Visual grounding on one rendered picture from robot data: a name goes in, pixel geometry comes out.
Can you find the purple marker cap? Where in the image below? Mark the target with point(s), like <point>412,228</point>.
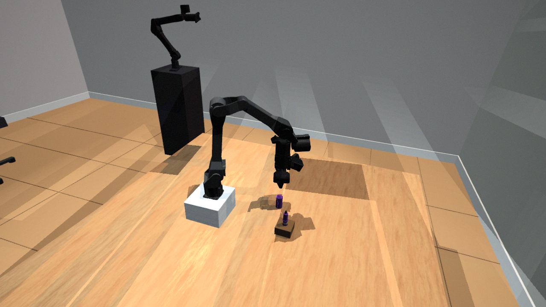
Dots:
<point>279,199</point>

